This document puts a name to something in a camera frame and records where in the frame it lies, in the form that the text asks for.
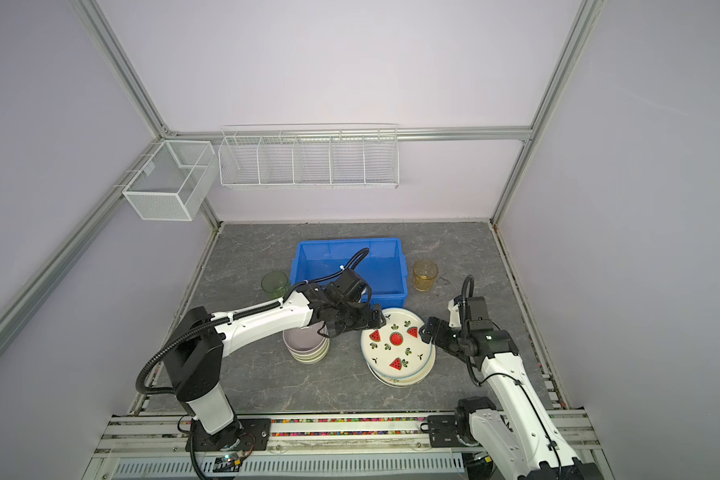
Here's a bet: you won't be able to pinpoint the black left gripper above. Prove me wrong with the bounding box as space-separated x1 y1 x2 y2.
334 301 387 333

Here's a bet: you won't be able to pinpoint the watermelon pattern plate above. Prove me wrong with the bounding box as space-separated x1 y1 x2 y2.
360 308 436 380

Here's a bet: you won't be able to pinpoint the cream floral plate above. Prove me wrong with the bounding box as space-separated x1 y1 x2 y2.
368 352 436 388

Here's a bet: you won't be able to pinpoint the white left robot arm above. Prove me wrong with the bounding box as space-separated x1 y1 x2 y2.
162 283 386 435

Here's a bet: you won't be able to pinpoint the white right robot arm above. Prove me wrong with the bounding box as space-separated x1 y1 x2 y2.
419 317 603 479

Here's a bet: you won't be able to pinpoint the blue plastic bin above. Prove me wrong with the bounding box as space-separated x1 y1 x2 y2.
290 238 408 309

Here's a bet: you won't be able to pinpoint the purple top bowl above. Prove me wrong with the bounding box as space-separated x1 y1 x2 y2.
283 325 329 354

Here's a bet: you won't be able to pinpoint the stacked lower bowls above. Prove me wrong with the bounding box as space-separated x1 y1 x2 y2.
289 340 330 364

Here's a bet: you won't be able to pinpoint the amber glass cup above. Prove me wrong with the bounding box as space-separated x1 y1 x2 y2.
413 259 439 292

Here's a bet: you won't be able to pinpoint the green glass cup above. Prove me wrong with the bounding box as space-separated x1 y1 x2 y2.
260 271 291 299

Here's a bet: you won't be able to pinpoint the small white mesh basket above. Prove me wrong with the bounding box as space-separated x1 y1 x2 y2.
123 140 218 221

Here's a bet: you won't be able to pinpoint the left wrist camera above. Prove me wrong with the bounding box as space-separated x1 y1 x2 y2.
333 269 368 303

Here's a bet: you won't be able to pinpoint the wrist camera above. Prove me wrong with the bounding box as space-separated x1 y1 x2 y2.
448 296 495 330
333 269 368 303

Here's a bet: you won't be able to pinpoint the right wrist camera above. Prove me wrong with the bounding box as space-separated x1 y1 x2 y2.
448 296 495 330

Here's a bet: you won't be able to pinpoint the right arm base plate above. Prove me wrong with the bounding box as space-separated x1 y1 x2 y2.
419 413 475 448

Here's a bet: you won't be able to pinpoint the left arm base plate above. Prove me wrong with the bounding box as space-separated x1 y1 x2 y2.
185 418 272 453

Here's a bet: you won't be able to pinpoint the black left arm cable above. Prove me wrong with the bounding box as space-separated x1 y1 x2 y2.
134 299 283 397

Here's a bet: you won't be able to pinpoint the long white wire basket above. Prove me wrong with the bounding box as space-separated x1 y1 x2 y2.
217 123 400 189

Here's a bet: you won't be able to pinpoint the aluminium mounting rail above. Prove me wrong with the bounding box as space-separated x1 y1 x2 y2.
80 409 616 480

